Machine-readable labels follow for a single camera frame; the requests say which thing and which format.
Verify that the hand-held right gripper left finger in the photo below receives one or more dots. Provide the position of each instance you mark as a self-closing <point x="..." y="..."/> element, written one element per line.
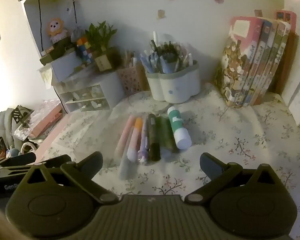
<point x="93" y="161"/>

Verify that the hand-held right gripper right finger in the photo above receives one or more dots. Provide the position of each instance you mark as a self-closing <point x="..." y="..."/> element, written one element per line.
<point x="210" y="165"/>

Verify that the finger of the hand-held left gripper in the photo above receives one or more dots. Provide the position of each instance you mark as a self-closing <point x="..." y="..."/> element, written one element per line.
<point x="57" y="160"/>
<point x="12" y="159"/>

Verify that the pale lilac marker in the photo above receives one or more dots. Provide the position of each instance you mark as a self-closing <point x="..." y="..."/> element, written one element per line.
<point x="125" y="166"/>

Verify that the pink marker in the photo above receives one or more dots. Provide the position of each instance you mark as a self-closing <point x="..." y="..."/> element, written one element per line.
<point x="125" y="135"/>

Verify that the orange capped pink highlighter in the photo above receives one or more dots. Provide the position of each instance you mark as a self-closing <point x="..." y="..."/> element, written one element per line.
<point x="135" y="140"/>

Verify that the green white glue stick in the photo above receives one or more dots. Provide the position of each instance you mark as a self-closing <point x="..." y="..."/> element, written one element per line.
<point x="178" y="127"/>

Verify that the bright green highlighter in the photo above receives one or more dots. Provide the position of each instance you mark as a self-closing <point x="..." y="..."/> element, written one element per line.
<point x="167" y="135"/>

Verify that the purple character pen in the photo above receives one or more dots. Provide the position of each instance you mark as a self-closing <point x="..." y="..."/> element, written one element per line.
<point x="144" y="142"/>

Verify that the dark green highlighter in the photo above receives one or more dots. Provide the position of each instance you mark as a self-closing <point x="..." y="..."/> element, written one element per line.
<point x="154" y="140"/>

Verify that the blue plush toy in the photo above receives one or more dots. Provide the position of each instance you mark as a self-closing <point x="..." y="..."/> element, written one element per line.
<point x="13" y="152"/>

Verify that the white woven basket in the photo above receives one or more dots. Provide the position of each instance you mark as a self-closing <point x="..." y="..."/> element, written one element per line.
<point x="27" y="145"/>

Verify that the grey backpack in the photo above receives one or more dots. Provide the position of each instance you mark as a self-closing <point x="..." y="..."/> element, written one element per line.
<point x="7" y="127"/>

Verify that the pink flat box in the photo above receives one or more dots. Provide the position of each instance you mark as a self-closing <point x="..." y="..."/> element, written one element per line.
<point x="46" y="125"/>

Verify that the clear plastic bag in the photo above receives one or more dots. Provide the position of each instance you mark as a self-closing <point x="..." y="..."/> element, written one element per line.
<point x="43" y="108"/>

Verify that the white drawer organizer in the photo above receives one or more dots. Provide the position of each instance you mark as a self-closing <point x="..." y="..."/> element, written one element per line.
<point x="107" y="85"/>

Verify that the yellowish paper sheet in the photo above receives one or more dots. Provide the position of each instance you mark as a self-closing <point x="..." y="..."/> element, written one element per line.
<point x="45" y="76"/>

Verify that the white flower-shaped pen holder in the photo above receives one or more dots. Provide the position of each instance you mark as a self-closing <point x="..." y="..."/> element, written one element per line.
<point x="173" y="85"/>

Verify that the pink mesh pen holder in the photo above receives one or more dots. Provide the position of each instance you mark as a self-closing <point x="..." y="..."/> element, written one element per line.
<point x="132" y="80"/>

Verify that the white storage box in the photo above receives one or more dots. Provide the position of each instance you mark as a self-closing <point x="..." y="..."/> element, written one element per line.
<point x="67" y="66"/>

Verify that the dark green box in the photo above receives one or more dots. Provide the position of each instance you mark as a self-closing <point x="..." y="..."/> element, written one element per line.
<point x="57" y="55"/>

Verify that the bunch of thin pencils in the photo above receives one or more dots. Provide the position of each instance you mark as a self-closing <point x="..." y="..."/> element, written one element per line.
<point x="130" y="60"/>

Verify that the potted bamboo plant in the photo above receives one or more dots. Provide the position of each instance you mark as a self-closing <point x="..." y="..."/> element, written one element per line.
<point x="102" y="45"/>

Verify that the bunch of blue white pens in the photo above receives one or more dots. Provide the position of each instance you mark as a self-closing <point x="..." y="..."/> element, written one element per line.
<point x="165" y="57"/>

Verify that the lion plush toy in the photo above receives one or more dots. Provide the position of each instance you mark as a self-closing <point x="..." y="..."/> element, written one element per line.
<point x="56" y="31"/>

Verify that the brown bookend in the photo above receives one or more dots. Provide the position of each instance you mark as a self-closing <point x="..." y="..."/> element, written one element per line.
<point x="290" y="62"/>

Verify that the pink book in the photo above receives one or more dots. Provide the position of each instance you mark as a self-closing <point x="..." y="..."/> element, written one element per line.
<point x="288" y="17"/>

